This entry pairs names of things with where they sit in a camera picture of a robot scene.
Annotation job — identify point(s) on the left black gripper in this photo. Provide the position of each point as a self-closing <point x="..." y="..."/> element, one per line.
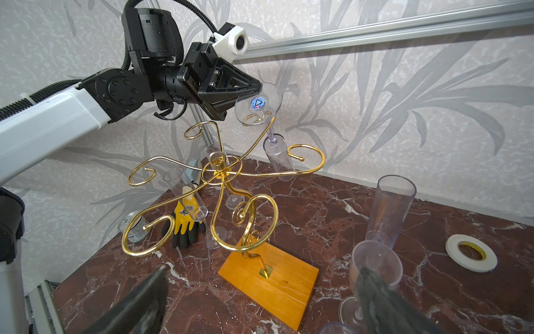
<point x="213" y="83"/>

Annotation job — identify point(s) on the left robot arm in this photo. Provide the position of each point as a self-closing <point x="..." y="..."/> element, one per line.
<point x="156" y="68"/>

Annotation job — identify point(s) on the yellow black work glove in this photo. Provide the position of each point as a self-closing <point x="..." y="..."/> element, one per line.
<point x="189" y="214"/>

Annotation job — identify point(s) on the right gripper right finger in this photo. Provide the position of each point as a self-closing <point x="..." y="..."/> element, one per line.
<point x="386" y="311"/>

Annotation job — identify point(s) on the white tape roll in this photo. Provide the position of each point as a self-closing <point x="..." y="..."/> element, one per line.
<point x="471" y="253"/>

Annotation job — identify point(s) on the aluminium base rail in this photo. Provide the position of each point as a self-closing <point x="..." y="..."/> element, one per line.
<point x="41" y="311"/>

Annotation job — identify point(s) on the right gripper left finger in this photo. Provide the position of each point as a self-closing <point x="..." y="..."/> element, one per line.
<point x="141" y="311"/>

